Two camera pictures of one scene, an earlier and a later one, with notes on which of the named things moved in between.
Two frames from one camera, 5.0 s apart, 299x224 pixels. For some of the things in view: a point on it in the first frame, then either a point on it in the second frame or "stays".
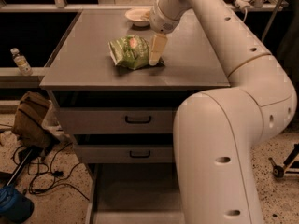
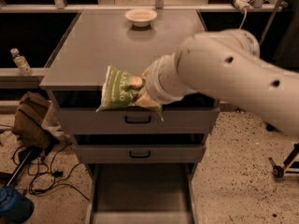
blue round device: x=14 y=206 stays
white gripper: x=163 y=22 → x=153 y=82
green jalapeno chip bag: x=130 y=51 → x=119 y=92
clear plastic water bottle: x=21 y=63 stays
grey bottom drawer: x=134 y=193 stays
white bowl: x=139 y=18 stays
